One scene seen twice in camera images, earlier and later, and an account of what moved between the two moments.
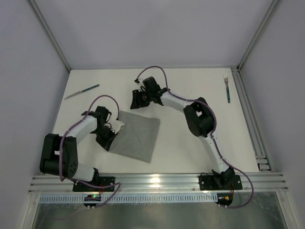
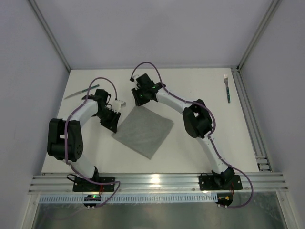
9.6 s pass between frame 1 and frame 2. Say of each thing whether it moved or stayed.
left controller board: stayed
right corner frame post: stayed
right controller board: stayed
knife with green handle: stayed
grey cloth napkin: moved
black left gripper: moved
